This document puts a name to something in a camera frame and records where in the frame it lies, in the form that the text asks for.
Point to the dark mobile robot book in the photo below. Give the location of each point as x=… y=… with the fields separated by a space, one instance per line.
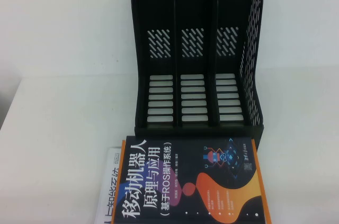
x=190 y=181

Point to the white ROS2 programming book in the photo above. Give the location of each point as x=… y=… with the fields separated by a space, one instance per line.
x=108 y=181

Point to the black plastic book stand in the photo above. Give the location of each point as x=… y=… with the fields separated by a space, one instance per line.
x=194 y=9

